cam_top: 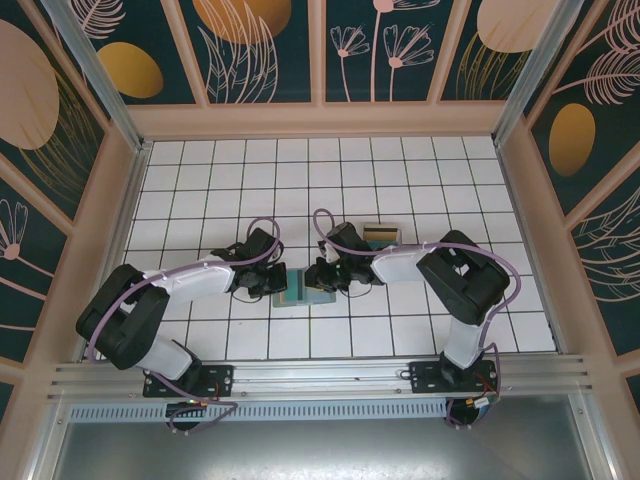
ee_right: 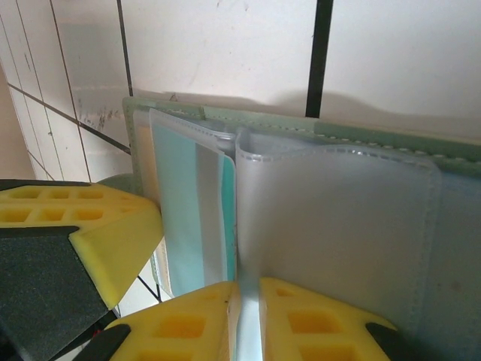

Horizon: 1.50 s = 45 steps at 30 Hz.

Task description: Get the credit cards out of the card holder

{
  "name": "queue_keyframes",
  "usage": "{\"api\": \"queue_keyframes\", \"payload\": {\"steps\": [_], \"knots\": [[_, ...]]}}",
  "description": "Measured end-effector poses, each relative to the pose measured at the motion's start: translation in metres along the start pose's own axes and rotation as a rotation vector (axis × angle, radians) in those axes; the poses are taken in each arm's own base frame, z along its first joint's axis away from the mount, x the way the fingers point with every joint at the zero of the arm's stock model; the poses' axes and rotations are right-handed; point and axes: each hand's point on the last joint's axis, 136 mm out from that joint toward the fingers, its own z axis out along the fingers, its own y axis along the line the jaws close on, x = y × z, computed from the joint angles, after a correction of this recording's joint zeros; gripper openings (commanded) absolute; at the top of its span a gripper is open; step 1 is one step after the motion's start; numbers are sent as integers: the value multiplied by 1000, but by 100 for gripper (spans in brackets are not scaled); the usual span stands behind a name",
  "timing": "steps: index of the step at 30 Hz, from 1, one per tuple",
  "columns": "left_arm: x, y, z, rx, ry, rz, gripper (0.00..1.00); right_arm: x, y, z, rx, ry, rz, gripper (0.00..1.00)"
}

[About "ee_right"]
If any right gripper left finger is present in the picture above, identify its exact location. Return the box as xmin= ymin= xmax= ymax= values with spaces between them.
xmin=104 ymin=280 xmax=241 ymax=361

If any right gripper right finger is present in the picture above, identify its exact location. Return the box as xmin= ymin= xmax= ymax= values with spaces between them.
xmin=259 ymin=277 xmax=405 ymax=361

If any teal card with grey stripe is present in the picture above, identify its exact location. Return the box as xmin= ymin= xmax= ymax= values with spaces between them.
xmin=150 ymin=120 xmax=241 ymax=298

